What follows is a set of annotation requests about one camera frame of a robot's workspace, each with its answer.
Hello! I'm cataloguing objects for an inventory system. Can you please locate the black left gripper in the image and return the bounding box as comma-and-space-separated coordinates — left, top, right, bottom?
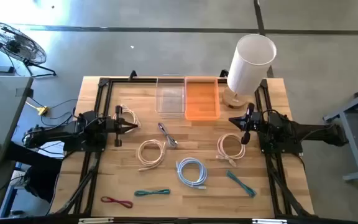
106, 105, 139, 147

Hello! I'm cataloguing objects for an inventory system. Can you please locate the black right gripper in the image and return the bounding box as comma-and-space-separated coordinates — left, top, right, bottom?
228, 102, 262, 146

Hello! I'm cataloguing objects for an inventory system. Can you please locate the white cable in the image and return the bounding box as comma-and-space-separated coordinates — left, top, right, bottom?
112, 104, 142, 134

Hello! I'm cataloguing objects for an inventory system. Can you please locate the beige ethernet cable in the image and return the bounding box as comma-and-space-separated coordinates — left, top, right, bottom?
136, 139, 167, 172
215, 133, 247, 168

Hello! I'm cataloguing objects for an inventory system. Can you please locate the grey braided USB cable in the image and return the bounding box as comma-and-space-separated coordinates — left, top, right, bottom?
157, 122, 178, 149

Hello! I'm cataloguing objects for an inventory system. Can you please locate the teal cable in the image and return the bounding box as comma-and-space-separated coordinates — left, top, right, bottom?
226, 169, 257, 198
134, 189, 171, 197

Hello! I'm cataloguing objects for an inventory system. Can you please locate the light blue ethernet cable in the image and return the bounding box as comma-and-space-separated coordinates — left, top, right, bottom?
175, 157, 208, 190

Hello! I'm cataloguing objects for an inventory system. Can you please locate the red cable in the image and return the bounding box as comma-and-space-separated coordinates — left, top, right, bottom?
100, 195, 134, 209

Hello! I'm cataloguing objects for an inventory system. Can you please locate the orange plastic bin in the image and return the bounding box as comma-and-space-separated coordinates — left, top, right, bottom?
184, 76, 222, 121

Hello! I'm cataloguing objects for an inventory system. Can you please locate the clear plastic bin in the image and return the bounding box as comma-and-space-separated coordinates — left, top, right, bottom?
155, 76, 186, 119

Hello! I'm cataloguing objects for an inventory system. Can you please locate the white shade lamp wooden base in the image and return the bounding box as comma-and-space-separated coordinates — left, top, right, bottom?
222, 33, 278, 110

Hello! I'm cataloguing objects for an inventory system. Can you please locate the black bag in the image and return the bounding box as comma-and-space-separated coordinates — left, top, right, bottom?
6, 141, 65, 203

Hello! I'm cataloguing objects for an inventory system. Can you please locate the black floor fan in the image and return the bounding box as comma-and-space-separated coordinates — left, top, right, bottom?
0, 21, 57, 78

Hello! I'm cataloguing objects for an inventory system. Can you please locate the black aluminium frame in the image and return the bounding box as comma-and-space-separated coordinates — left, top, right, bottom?
54, 70, 315, 224

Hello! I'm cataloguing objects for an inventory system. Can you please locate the silver metal bracket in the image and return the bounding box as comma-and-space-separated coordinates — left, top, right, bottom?
78, 217, 114, 224
252, 218, 288, 224

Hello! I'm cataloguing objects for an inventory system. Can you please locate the grey metal table frame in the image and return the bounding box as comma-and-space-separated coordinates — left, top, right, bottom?
323, 79, 358, 183

